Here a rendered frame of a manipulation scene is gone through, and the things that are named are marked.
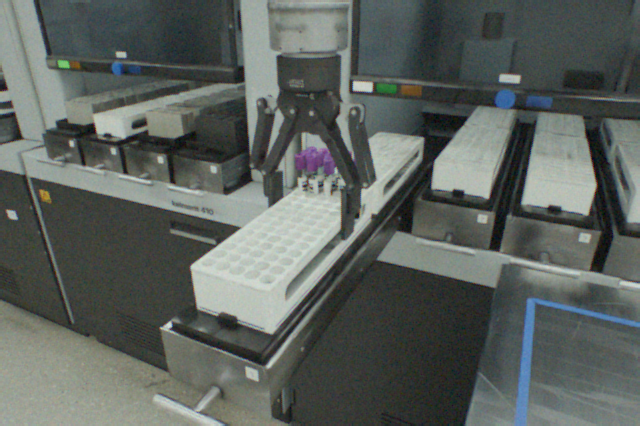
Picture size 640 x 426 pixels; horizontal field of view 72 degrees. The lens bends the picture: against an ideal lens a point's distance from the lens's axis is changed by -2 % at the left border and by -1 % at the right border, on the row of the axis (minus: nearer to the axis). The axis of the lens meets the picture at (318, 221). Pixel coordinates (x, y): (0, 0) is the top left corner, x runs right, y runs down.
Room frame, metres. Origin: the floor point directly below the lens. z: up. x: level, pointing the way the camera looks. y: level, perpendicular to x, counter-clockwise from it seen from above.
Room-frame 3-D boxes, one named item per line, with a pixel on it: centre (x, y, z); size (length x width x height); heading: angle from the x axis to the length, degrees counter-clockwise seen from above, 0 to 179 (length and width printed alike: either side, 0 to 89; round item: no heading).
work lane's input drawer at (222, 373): (0.63, -0.03, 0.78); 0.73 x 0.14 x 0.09; 154
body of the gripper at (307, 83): (0.54, 0.01, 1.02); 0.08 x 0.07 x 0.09; 64
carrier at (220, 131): (1.01, 0.23, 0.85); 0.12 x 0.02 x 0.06; 64
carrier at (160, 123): (1.07, 0.37, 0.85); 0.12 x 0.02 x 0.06; 65
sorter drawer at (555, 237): (0.91, -0.51, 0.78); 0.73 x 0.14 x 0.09; 154
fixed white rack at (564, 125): (1.07, -0.58, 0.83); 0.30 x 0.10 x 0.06; 154
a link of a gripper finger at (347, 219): (0.52, -0.04, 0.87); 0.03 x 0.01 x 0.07; 154
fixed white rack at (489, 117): (1.14, -0.45, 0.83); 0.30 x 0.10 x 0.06; 154
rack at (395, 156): (0.79, -0.11, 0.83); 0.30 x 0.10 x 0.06; 154
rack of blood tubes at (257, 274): (0.51, 0.03, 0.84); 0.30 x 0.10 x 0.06; 154
